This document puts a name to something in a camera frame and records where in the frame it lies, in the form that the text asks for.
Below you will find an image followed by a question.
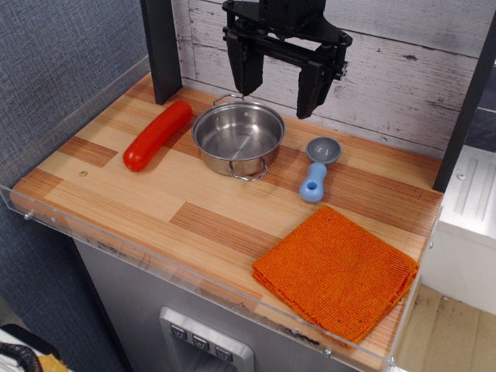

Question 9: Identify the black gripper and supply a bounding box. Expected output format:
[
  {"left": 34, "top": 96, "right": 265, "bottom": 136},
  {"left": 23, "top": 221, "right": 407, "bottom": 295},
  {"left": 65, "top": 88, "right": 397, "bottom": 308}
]
[{"left": 222, "top": 1, "right": 353, "bottom": 119}]

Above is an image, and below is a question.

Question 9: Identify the orange knitted towel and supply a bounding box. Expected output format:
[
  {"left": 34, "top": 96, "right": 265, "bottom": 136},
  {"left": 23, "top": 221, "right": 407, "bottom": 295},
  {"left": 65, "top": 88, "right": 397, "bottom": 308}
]
[{"left": 253, "top": 205, "right": 419, "bottom": 343}]

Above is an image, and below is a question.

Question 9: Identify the small steel pot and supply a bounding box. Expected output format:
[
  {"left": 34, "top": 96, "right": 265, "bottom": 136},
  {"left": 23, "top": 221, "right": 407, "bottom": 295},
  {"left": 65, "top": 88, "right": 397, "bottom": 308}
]
[{"left": 191, "top": 94, "right": 286, "bottom": 182}]

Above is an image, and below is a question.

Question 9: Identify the blue grey toy scoop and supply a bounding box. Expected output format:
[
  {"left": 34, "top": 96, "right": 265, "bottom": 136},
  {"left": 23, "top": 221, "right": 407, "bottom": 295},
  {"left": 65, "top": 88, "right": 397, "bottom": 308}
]
[{"left": 299, "top": 136, "right": 342, "bottom": 203}]

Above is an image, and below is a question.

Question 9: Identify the red toy sausage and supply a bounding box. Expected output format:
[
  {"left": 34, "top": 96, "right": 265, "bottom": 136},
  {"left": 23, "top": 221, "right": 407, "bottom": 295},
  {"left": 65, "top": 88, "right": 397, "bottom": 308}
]
[{"left": 122, "top": 101, "right": 193, "bottom": 172}]

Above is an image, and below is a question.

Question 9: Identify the white toy sink unit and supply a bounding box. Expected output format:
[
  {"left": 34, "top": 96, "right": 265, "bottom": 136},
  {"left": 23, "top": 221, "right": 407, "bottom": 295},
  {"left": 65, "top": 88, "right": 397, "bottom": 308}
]
[{"left": 420, "top": 146, "right": 495, "bottom": 314}]

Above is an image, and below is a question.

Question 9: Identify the grey toy fridge cabinet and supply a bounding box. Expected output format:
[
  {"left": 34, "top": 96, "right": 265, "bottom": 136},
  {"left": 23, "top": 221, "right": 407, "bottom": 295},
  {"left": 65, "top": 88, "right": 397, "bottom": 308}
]
[{"left": 76, "top": 242, "right": 388, "bottom": 371}]

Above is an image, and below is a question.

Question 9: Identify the black mesh object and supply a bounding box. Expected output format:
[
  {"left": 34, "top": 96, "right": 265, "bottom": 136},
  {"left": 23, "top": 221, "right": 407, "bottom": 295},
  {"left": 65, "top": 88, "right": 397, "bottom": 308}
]
[{"left": 1, "top": 342, "right": 43, "bottom": 372}]

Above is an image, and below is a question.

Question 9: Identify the dark right support post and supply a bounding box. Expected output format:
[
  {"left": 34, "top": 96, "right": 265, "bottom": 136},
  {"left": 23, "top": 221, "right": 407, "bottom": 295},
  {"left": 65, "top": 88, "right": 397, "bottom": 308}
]
[{"left": 432, "top": 15, "right": 495, "bottom": 192}]

